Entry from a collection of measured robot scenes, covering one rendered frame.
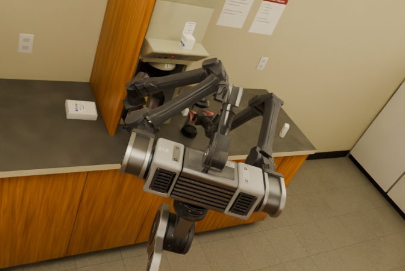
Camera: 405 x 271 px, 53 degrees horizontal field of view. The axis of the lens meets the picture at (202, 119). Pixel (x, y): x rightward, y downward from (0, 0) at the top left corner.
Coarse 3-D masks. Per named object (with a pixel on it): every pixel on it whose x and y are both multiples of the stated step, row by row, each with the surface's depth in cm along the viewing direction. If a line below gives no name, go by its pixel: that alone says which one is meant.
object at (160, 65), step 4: (152, 64) 217; (156, 64) 216; (160, 64) 216; (164, 64) 217; (168, 64) 218; (172, 64) 221; (160, 68) 217; (164, 68) 218; (168, 68) 219; (172, 68) 221
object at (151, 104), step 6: (144, 66) 200; (144, 72) 200; (150, 96) 196; (156, 96) 190; (162, 96) 185; (150, 102) 196; (156, 102) 190; (162, 102) 186; (150, 108) 196; (126, 114) 221; (150, 120) 196
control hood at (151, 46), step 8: (152, 40) 197; (160, 40) 200; (168, 40) 203; (144, 48) 198; (152, 48) 191; (160, 48) 194; (168, 48) 197; (176, 48) 200; (192, 48) 206; (200, 48) 209; (144, 56) 199; (192, 56) 204; (200, 56) 205; (208, 56) 207
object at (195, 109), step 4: (196, 104) 229; (192, 108) 232; (196, 108) 231; (200, 108) 230; (204, 108) 231; (196, 112) 232; (200, 112) 232; (204, 112) 234; (188, 116) 236; (188, 120) 236; (184, 124) 240; (188, 124) 237; (192, 124) 236; (184, 128) 239; (188, 128) 238; (192, 128) 237; (196, 128) 238; (192, 132) 239
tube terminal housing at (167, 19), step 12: (156, 0) 187; (156, 12) 191; (168, 12) 193; (180, 12) 196; (192, 12) 199; (204, 12) 202; (156, 24) 195; (168, 24) 198; (180, 24) 201; (204, 24) 207; (144, 36) 198; (156, 36) 200; (168, 36) 203; (180, 36) 206; (144, 60) 207; (156, 60) 210; (168, 60) 213; (180, 60) 216; (120, 120) 228; (168, 120) 244
